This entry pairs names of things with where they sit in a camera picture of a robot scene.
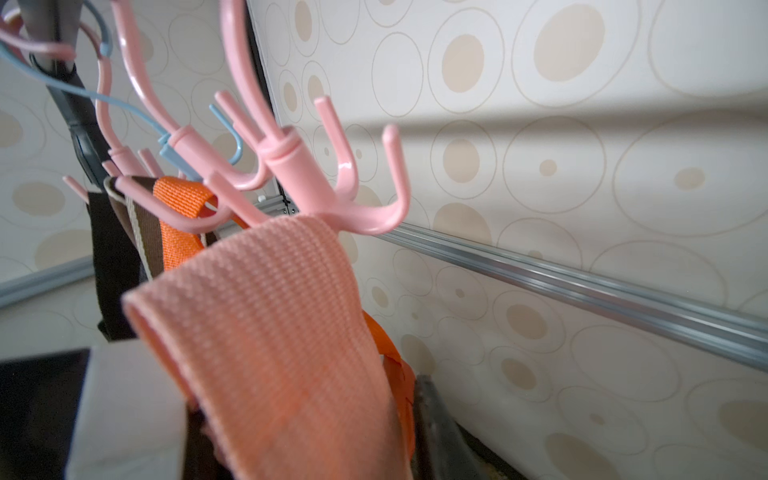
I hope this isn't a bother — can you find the rightmost pink hook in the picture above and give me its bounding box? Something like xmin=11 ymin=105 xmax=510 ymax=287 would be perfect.
xmin=215 ymin=1 xmax=411 ymax=235

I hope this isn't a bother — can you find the black clothes rack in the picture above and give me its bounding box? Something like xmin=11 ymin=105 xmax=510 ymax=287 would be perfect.
xmin=18 ymin=1 xmax=109 ymax=189

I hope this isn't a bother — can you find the red-orange waist bag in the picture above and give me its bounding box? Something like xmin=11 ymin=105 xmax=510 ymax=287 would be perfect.
xmin=151 ymin=176 xmax=418 ymax=460

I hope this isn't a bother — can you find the black bag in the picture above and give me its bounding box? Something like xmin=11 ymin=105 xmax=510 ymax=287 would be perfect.
xmin=88 ymin=192 xmax=141 ymax=342

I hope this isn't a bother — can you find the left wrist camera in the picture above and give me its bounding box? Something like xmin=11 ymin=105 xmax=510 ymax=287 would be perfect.
xmin=1 ymin=340 xmax=187 ymax=479

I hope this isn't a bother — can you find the aluminium rail back wall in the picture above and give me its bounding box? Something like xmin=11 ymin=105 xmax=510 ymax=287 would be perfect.
xmin=251 ymin=194 xmax=768 ymax=373

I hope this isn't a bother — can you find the pink bag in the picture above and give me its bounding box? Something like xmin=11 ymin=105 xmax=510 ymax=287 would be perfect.
xmin=122 ymin=214 xmax=411 ymax=479

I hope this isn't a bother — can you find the leftmost pink hook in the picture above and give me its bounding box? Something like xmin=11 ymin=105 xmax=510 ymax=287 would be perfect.
xmin=1 ymin=9 xmax=76 ymax=61

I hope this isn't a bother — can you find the aluminium rail left wall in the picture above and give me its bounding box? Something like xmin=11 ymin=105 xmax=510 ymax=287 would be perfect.
xmin=1 ymin=257 xmax=94 ymax=308

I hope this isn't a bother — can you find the light blue hook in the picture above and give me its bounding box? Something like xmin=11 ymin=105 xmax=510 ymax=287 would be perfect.
xmin=0 ymin=0 xmax=244 ymax=181

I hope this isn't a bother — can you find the aluminium rail wall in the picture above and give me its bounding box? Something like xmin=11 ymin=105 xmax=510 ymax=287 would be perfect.
xmin=1 ymin=257 xmax=94 ymax=308
xmin=251 ymin=194 xmax=768 ymax=373

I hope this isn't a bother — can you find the middle pink hook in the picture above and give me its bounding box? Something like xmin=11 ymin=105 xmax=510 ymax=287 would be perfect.
xmin=67 ymin=53 xmax=156 ymax=206

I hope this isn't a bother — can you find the pink hook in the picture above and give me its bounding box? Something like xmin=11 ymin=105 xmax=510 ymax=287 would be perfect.
xmin=215 ymin=1 xmax=411 ymax=235
xmin=1 ymin=9 xmax=76 ymax=61
xmin=67 ymin=53 xmax=156 ymax=206
xmin=112 ymin=1 xmax=269 ymax=234

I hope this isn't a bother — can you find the brown leather bag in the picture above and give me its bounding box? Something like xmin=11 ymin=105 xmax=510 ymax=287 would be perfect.
xmin=103 ymin=177 xmax=164 ymax=280

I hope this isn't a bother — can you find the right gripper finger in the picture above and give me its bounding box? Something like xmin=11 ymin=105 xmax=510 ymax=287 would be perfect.
xmin=412 ymin=375 xmax=488 ymax=480

